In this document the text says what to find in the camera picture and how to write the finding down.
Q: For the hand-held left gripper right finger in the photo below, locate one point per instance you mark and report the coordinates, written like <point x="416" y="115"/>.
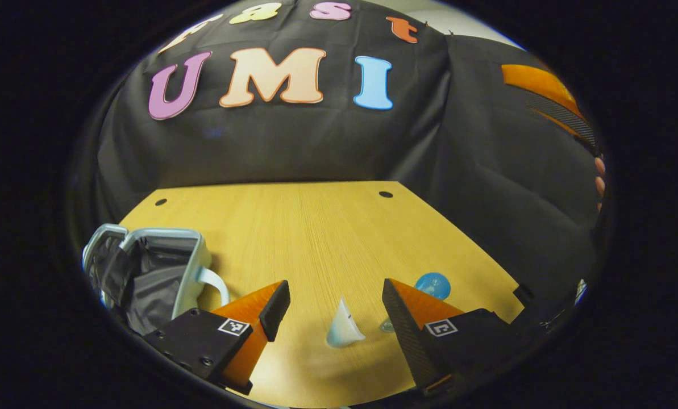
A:
<point x="404" y="329"/>

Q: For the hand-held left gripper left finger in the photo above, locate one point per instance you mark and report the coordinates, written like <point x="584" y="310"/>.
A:
<point x="276" y="309"/>

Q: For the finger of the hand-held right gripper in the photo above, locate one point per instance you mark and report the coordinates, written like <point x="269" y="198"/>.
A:
<point x="566" y="116"/>

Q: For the light blue suitcase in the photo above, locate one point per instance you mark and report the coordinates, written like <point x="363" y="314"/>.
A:
<point x="145" y="272"/>

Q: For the white cone-shaped tube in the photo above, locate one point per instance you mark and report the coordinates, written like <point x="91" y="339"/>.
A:
<point x="343" y="332"/>

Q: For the blue translucent tube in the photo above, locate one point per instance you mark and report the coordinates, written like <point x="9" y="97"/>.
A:
<point x="433" y="286"/>

